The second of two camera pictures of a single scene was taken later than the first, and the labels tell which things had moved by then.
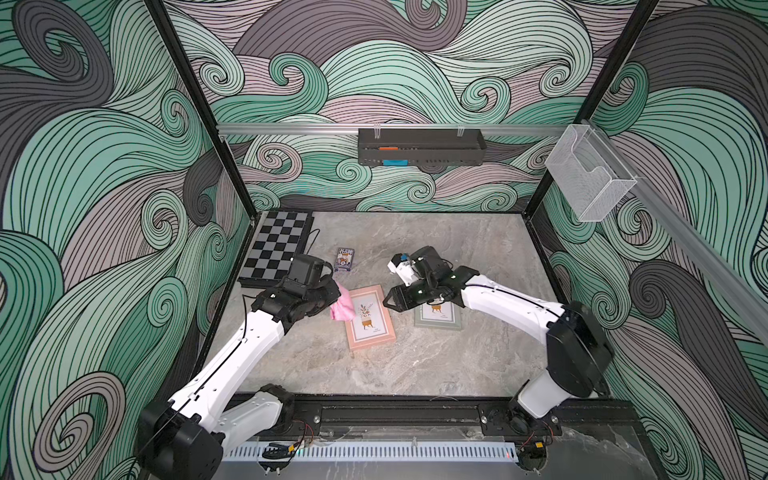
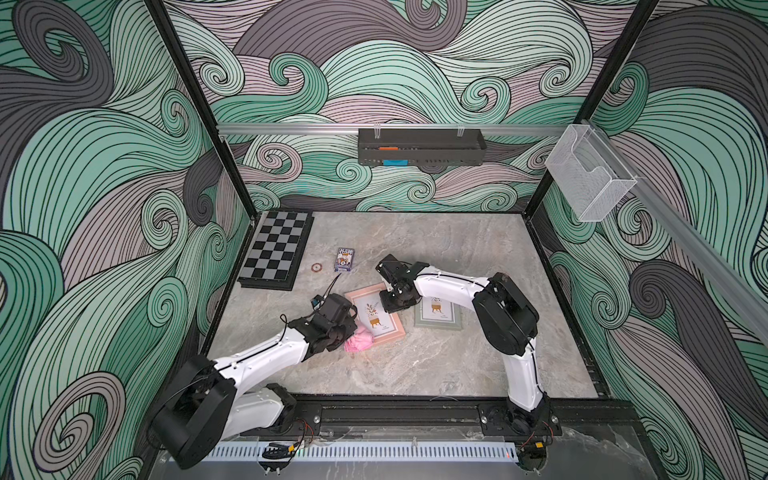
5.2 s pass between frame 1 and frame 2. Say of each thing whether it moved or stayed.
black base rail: stayed
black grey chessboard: stayed
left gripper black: moved
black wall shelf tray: stayed
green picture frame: stayed
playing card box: stayed
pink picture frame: moved
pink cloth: moved
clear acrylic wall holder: stayed
